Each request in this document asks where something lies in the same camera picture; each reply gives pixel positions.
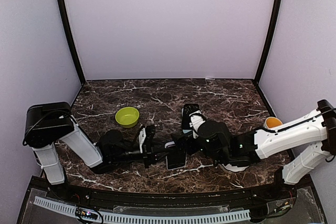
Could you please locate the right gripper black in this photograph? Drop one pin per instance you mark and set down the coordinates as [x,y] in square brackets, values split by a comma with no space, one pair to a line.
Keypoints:
[179,140]

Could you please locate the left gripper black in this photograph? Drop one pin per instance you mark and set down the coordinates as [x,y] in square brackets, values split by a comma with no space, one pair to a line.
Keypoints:
[147,149]

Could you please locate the dark screen phone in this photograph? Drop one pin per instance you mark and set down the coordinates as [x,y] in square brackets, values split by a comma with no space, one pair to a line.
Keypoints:
[176,158]

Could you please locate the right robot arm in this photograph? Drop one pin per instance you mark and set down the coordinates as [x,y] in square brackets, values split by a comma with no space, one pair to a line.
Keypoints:
[235,153]

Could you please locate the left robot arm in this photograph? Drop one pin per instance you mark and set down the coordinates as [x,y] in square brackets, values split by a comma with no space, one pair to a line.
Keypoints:
[51,122]

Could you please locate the black phone case centre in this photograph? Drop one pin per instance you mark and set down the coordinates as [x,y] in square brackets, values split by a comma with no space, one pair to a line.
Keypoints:
[188,109]

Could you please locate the green bowl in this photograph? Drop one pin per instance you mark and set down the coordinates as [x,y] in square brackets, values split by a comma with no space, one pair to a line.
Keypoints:
[127,117]

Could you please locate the white scalloped dish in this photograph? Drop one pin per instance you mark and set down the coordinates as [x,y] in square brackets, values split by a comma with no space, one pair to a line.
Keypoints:
[232,168]

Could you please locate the patterned white mug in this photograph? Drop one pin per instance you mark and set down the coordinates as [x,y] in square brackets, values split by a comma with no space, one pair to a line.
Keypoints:
[271,122]

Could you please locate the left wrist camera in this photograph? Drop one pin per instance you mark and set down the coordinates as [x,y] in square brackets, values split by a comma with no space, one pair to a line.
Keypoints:
[145,137]

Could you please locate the black front rail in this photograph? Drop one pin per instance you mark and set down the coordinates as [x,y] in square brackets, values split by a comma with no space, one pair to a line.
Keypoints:
[249,197]

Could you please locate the white cable duct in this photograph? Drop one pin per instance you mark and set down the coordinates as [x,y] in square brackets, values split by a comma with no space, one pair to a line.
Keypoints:
[140,215]

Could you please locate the right black frame post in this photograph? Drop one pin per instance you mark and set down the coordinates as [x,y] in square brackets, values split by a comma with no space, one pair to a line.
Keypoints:
[268,41]

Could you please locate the black frame post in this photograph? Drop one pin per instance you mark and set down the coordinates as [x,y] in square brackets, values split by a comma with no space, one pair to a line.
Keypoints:
[268,41]
[70,41]

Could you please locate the left black frame post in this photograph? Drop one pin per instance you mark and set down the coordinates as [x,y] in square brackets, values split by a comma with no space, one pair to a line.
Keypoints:
[70,41]

